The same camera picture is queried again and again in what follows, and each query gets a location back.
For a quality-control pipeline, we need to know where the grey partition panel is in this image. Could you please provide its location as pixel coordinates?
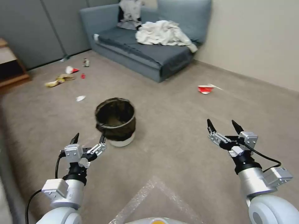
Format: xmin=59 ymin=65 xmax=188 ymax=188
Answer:
xmin=0 ymin=0 xmax=65 ymax=71
xmin=43 ymin=0 xmax=93 ymax=58

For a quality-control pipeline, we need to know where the black and white pillow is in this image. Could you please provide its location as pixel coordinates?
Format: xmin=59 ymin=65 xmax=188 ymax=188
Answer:
xmin=116 ymin=0 xmax=144 ymax=30

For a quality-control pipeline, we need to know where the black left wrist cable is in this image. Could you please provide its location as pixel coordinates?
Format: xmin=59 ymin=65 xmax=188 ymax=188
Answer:
xmin=55 ymin=153 xmax=66 ymax=180

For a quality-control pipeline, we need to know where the yellow banana peel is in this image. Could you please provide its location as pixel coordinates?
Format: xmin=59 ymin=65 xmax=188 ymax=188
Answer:
xmin=45 ymin=74 xmax=76 ymax=88

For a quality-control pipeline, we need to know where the clear bubble wrap sheet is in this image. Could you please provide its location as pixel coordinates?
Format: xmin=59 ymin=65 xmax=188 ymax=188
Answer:
xmin=107 ymin=176 xmax=195 ymax=222

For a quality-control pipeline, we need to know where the wooden bedside cabinet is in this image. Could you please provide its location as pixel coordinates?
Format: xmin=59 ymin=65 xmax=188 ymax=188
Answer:
xmin=0 ymin=38 xmax=32 ymax=89

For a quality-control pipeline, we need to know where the crumpled white blanket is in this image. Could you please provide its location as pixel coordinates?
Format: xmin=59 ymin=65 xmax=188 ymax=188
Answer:
xmin=135 ymin=20 xmax=199 ymax=53

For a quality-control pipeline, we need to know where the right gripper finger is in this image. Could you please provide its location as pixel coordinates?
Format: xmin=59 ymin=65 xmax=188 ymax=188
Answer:
xmin=231 ymin=120 xmax=244 ymax=136
xmin=206 ymin=119 xmax=238 ymax=147

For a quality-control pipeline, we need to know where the red and white paper cup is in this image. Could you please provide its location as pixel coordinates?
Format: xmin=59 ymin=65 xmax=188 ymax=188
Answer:
xmin=65 ymin=66 xmax=80 ymax=75

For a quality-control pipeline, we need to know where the white robot front shell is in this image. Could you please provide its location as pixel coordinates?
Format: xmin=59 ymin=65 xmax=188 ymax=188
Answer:
xmin=127 ymin=217 xmax=175 ymax=224

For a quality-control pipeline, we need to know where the red instant noodle bowl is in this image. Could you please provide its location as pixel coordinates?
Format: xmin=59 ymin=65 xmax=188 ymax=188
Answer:
xmin=197 ymin=83 xmax=224 ymax=96

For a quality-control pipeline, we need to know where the white round trash can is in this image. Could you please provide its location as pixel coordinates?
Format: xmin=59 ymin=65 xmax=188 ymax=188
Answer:
xmin=108 ymin=130 xmax=136 ymax=147

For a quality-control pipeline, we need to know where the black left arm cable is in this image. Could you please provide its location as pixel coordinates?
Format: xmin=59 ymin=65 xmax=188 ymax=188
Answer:
xmin=25 ymin=189 xmax=43 ymax=224

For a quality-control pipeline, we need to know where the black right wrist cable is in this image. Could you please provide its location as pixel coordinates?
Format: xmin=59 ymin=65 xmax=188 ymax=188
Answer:
xmin=250 ymin=148 xmax=282 ymax=173

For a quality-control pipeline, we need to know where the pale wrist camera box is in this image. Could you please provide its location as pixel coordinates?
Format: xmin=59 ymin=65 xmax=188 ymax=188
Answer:
xmin=64 ymin=144 xmax=83 ymax=162
xmin=238 ymin=130 xmax=258 ymax=151

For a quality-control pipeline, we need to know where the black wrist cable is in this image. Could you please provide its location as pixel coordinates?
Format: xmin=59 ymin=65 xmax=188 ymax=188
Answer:
xmin=250 ymin=148 xmax=282 ymax=173
xmin=55 ymin=153 xmax=66 ymax=180

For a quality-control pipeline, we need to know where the blue-grey fabric sofa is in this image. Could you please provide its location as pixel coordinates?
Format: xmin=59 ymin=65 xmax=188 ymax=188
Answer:
xmin=79 ymin=0 xmax=212 ymax=83

